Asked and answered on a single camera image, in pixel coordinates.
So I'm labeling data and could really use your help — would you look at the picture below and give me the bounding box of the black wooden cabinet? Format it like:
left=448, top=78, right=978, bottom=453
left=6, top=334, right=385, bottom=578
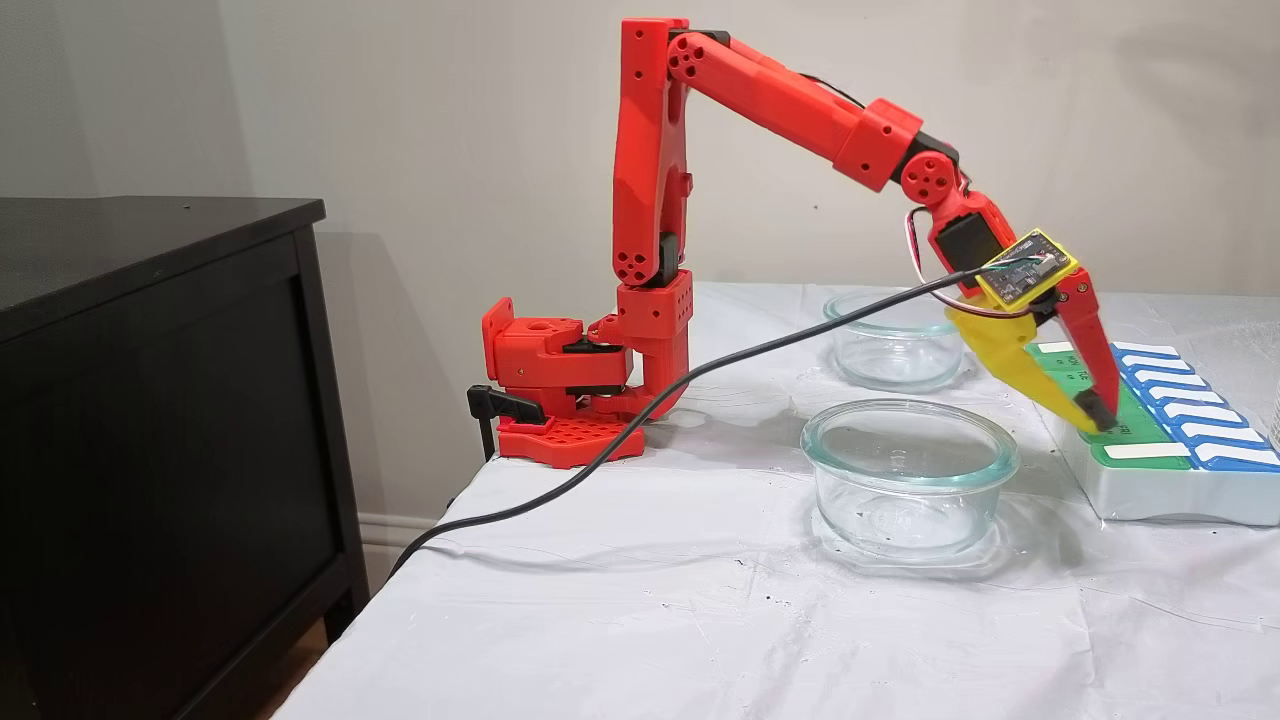
left=0, top=196, right=369, bottom=720

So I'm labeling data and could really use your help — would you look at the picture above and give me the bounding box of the black table clamp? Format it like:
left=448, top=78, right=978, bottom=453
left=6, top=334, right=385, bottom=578
left=467, top=385, right=549, bottom=461

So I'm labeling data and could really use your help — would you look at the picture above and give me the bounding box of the black camera cable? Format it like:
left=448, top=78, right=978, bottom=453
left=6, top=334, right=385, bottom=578
left=383, top=258, right=1041, bottom=583

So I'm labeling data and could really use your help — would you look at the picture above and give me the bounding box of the white tablecloth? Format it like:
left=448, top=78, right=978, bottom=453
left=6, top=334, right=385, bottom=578
left=270, top=282, right=1280, bottom=720

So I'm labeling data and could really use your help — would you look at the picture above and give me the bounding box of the thin red white servo wire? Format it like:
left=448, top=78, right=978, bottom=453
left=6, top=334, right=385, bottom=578
left=906, top=205, right=1036, bottom=321

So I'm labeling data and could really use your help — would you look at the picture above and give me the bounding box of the small clear glass bowl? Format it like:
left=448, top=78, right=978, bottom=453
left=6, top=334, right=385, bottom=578
left=822, top=290, right=971, bottom=393

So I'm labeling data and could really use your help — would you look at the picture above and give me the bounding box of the black camera circuit board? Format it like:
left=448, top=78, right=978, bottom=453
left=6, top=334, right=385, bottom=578
left=975, top=228, right=1081, bottom=311

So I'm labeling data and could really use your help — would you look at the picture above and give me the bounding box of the green blue weekly pill organizer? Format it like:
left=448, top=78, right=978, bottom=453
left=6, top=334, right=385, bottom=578
left=1023, top=340, right=1280, bottom=526

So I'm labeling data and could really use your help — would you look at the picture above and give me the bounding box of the large clear glass bowl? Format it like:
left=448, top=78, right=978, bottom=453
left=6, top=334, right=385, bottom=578
left=800, top=398, right=1021, bottom=561

